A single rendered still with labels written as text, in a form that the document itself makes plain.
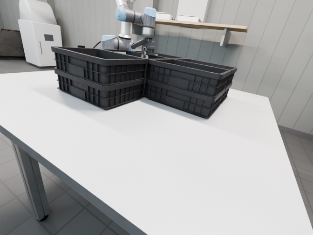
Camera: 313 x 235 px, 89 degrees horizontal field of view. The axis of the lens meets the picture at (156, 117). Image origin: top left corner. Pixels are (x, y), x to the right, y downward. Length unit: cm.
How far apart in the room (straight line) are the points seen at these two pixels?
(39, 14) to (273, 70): 503
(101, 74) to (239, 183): 64
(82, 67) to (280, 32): 276
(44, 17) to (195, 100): 479
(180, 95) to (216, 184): 51
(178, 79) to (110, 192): 62
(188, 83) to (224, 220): 60
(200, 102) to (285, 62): 236
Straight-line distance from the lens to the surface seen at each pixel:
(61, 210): 129
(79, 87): 89
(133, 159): 49
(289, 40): 309
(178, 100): 86
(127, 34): 158
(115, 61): 74
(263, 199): 53
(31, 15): 517
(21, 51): 631
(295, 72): 311
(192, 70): 81
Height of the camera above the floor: 102
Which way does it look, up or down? 25 degrees down
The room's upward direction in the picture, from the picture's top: 9 degrees clockwise
